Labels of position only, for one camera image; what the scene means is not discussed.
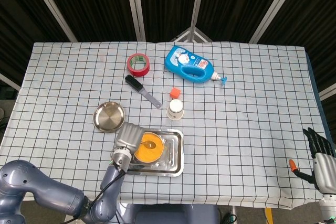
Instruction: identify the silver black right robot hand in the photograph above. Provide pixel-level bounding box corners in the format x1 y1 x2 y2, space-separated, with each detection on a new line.
289 127 336 196

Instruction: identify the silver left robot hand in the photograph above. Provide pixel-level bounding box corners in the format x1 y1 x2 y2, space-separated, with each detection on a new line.
114 122 145 154

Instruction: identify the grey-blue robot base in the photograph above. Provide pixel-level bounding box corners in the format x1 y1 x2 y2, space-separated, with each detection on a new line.
115 202 220 224

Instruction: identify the bowl of orange puree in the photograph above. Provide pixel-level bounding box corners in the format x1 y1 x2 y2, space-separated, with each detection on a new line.
132 132 165 164

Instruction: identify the rectangular stainless steel tray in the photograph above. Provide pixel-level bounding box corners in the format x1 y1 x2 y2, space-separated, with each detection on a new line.
125 128 184 178

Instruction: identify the white grid-patterned tablecloth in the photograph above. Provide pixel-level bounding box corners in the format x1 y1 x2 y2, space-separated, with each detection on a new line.
0 40 332 210

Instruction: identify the round stainless steel plate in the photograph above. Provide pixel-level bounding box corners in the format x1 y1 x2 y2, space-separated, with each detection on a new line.
93 101 126 133

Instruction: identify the white paper cup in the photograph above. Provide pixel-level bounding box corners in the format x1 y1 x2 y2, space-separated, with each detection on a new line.
166 99 184 121

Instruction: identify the grey brush with black bristles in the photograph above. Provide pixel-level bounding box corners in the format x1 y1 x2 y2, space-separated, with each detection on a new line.
124 74 162 109

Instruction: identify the orange cube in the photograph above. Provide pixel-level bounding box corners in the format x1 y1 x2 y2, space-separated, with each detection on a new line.
169 87 182 99

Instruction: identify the red tape roll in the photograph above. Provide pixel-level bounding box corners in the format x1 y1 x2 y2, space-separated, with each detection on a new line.
127 53 151 78

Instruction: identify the blue detergent bottle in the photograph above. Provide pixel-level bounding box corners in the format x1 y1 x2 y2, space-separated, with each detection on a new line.
164 45 228 86

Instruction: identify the white triangular screen foot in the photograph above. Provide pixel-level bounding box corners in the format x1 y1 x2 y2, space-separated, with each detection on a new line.
170 26 214 43

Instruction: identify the black ribbed partition screen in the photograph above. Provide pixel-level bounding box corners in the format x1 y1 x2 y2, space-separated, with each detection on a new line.
0 0 336 141

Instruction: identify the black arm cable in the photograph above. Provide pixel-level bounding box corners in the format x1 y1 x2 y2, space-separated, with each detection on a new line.
60 162 126 224

